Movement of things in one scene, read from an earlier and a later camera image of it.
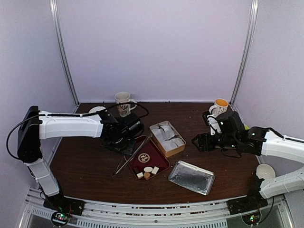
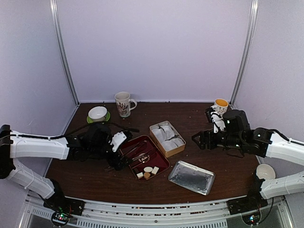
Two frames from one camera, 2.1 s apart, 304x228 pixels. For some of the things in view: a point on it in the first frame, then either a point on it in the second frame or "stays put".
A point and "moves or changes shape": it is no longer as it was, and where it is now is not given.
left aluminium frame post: x=52 y=3 stays put
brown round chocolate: x=147 y=175 stays put
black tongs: x=116 y=172 moves or changes shape
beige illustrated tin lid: x=192 y=177 stays put
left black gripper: x=127 y=151 to x=120 y=165
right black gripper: x=202 y=137 stays put
